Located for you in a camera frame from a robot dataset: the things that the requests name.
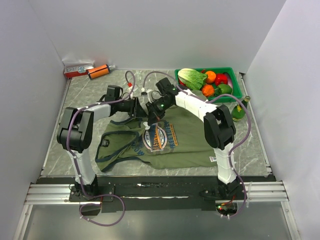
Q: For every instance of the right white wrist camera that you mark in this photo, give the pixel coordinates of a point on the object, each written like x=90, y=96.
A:
x=147, y=93

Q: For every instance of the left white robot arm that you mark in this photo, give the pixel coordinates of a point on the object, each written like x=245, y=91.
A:
x=75, y=133

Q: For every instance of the toy orange fruit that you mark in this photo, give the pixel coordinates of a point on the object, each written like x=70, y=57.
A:
x=211, y=77

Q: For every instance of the small dark glass jar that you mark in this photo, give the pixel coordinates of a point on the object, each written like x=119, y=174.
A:
x=238, y=111

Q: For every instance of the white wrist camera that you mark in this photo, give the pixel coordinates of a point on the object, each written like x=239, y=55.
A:
x=132, y=88
x=147, y=93

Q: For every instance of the olive green t-shirt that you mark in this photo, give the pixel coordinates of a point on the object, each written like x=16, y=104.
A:
x=176, y=141

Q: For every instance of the toy green bell pepper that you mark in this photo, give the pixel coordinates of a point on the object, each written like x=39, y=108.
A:
x=223, y=89

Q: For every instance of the toy red chili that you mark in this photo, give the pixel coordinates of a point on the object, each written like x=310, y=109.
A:
x=181, y=83

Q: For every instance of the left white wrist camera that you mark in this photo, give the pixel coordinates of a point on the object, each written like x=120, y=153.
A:
x=132, y=88

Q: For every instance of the toy orange pumpkin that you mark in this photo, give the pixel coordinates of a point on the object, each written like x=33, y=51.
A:
x=208, y=90

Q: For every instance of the toy napa cabbage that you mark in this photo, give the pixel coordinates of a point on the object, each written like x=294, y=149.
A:
x=192, y=78

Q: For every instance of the aluminium rail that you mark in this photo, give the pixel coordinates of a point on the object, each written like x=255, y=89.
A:
x=60, y=194

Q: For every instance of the red white carton box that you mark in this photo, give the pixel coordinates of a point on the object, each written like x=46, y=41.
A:
x=75, y=67

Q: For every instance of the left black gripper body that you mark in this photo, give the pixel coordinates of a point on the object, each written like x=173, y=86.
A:
x=129, y=106

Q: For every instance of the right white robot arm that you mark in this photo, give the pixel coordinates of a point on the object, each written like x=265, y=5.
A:
x=219, y=129

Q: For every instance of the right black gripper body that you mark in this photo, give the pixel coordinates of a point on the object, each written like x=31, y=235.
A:
x=160, y=106

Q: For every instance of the toy red bell pepper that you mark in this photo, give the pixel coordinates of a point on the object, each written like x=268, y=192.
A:
x=220, y=79

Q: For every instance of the orange cylindrical bottle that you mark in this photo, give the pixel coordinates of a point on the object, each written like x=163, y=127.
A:
x=100, y=71

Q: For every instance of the toy purple eggplant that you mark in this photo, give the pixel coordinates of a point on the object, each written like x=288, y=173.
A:
x=229, y=80

